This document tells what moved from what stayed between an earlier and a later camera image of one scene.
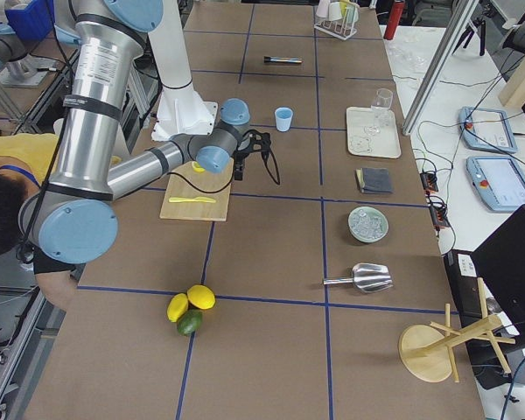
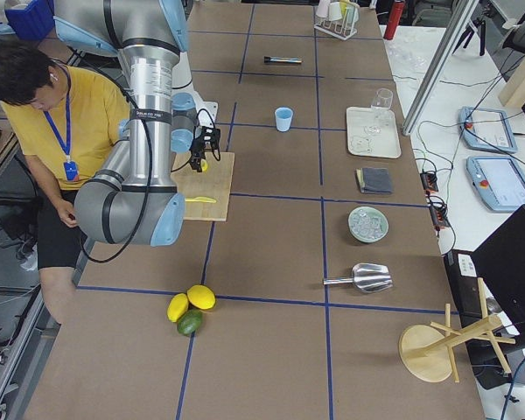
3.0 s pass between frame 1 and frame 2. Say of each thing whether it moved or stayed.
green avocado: stayed
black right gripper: moved
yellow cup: stayed
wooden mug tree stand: stayed
